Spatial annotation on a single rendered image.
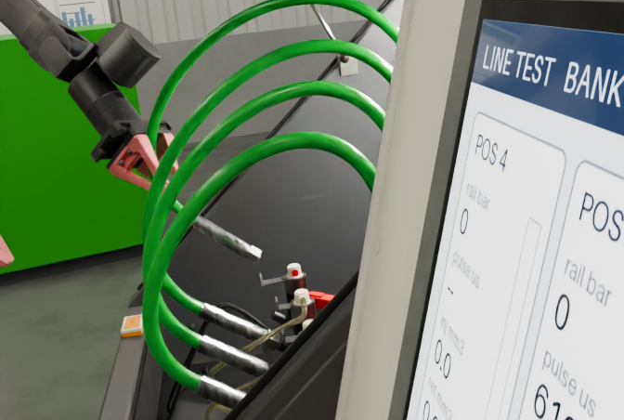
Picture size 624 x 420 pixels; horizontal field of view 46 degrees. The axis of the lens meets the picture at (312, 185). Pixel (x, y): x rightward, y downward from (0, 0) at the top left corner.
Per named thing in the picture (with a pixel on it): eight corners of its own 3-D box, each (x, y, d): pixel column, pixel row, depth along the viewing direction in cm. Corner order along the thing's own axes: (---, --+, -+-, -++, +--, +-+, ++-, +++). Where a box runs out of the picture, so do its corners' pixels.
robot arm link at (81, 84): (82, 96, 103) (55, 87, 98) (114, 60, 102) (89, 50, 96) (109, 131, 101) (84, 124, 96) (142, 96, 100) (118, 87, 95)
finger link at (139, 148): (203, 173, 96) (162, 122, 98) (168, 177, 89) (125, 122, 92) (175, 208, 98) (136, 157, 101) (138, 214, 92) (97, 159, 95)
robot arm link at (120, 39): (77, 67, 107) (35, 49, 99) (130, 10, 105) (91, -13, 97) (119, 124, 103) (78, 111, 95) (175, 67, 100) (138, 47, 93)
